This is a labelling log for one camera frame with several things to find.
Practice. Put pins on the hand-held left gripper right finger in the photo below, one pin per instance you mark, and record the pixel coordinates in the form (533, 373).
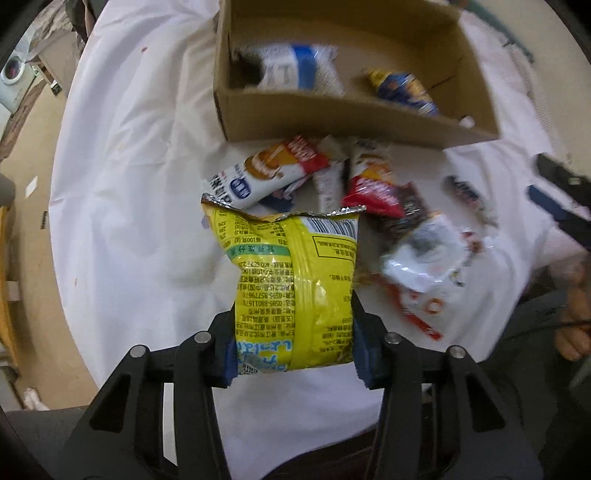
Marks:
(364, 355)

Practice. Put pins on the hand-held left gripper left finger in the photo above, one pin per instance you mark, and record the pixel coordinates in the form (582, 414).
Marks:
(229, 355)

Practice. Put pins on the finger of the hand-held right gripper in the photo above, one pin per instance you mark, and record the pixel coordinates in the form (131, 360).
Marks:
(563, 175)
(545, 201)

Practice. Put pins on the yellow snack bag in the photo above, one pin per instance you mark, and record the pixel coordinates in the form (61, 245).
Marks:
(295, 295)

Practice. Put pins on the dark brown snack packet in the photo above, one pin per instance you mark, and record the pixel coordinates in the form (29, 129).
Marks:
(406, 217)

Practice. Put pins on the white cartoon rice cake packet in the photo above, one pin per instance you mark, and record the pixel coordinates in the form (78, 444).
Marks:
(258, 170)

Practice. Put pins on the cardboard box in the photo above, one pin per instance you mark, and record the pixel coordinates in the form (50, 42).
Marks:
(341, 117)

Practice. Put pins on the person's right hand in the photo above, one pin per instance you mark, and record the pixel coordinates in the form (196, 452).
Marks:
(577, 323)

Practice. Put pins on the small dark snack packet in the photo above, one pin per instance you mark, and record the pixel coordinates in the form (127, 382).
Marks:
(466, 191)

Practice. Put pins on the small red white packet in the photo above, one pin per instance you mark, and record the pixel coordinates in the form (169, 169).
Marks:
(475, 240)

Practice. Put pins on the white red snack packet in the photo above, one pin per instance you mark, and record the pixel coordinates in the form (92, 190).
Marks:
(425, 258)

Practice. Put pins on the green padded board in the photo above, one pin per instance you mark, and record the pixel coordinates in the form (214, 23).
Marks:
(503, 30)

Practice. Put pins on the person's grey clothing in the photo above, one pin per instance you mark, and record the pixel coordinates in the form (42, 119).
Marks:
(531, 369)

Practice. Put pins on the red orange snack packet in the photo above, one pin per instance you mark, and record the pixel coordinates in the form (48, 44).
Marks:
(369, 184)

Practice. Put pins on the white bed sheet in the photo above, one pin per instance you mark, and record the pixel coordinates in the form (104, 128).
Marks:
(138, 207)

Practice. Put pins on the white wrapped snack bar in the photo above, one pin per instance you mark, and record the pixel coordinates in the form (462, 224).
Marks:
(328, 184)

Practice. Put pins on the blue yellow snack packet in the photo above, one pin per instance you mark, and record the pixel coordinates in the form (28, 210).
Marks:
(401, 90)

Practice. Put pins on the wooden furniture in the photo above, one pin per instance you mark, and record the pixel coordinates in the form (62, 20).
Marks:
(9, 277)

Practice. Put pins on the white paper sheet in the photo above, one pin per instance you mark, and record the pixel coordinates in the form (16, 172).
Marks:
(32, 187)

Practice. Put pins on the white blue snack packet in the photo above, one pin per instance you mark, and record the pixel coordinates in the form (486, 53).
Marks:
(295, 64)

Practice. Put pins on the brown floor mat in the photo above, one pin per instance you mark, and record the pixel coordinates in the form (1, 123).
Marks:
(23, 124)

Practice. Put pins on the white washing machine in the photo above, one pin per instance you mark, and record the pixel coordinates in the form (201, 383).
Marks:
(16, 76)

